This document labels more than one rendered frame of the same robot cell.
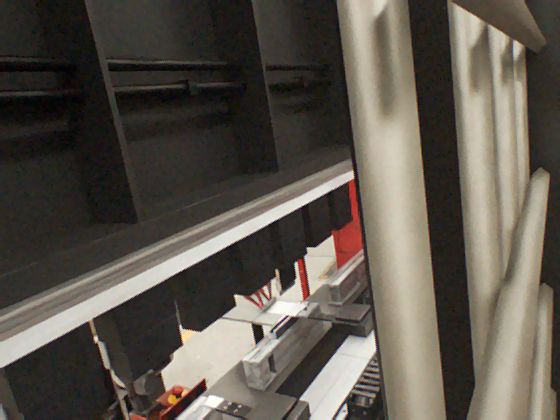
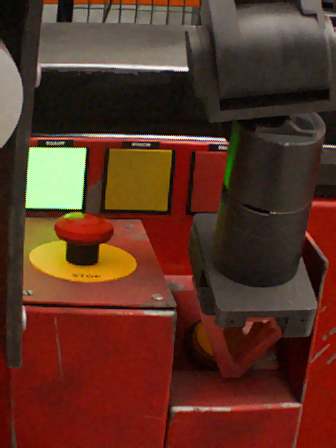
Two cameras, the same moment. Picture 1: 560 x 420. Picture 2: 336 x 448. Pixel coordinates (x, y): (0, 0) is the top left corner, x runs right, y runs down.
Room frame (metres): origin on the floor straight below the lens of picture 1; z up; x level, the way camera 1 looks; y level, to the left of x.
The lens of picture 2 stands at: (1.82, 1.02, 1.08)
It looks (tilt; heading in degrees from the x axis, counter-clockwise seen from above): 19 degrees down; 225
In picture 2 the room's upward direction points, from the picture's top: 5 degrees clockwise
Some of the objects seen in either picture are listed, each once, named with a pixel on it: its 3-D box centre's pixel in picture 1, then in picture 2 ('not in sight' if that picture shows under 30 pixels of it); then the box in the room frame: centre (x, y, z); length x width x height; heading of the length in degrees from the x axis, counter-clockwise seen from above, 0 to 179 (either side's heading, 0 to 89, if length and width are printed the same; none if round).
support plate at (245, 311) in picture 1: (256, 308); not in sight; (1.42, 0.14, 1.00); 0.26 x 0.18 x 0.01; 56
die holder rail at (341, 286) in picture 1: (356, 271); not in sight; (1.79, -0.29, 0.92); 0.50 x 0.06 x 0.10; 146
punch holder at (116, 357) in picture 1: (138, 325); not in sight; (0.87, 0.34, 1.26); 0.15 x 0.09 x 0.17; 146
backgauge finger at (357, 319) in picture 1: (333, 315); not in sight; (1.25, -0.11, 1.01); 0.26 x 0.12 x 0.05; 56
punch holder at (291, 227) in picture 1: (282, 237); not in sight; (1.36, 0.00, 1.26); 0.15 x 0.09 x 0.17; 146
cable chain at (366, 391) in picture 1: (387, 361); not in sight; (0.94, -0.20, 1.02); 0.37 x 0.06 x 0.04; 146
